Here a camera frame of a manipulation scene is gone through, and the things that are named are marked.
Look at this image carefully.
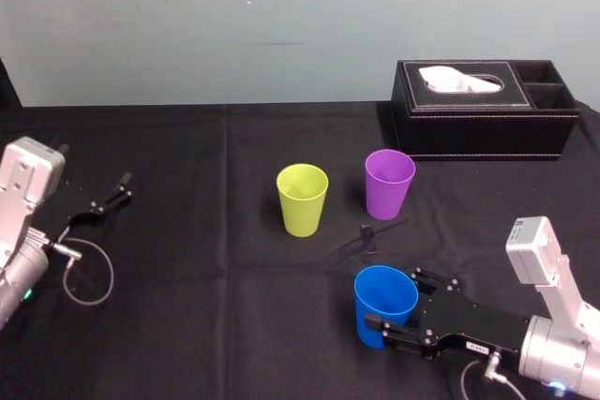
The purple plastic cup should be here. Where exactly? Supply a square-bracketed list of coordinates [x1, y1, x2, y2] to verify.
[365, 149, 417, 221]

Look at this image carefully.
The thin black stick tool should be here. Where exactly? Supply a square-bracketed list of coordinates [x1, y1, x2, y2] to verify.
[330, 216, 412, 263]

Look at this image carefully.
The left gripper thin grey cable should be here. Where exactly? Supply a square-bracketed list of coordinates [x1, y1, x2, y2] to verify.
[49, 238, 115, 306]

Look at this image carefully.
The dark background object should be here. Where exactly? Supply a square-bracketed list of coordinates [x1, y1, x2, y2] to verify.
[0, 56, 23, 109]

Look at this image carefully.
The white tissue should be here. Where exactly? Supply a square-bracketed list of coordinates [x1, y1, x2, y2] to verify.
[418, 65, 505, 93]

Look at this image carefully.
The gripper thin grey cable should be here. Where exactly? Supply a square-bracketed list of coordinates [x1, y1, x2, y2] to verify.
[49, 238, 115, 306]
[460, 355, 527, 400]

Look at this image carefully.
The right gripper thin grey cable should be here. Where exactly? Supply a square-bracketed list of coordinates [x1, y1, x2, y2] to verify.
[460, 355, 527, 400]

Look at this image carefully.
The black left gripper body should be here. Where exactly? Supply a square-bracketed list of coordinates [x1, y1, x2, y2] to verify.
[32, 173, 103, 245]

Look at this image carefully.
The blue plastic cup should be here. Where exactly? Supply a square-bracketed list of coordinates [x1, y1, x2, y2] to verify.
[353, 264, 420, 351]

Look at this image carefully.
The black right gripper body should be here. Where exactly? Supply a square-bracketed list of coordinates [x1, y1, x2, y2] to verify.
[418, 283, 533, 362]

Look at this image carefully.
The black table cloth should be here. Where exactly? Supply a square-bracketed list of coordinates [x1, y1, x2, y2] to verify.
[0, 99, 600, 400]

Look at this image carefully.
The black leather tissue box organizer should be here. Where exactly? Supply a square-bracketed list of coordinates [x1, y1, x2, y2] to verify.
[390, 59, 582, 162]

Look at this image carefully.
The yellow-green plastic cup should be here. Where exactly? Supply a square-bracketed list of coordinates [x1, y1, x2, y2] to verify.
[276, 163, 329, 238]

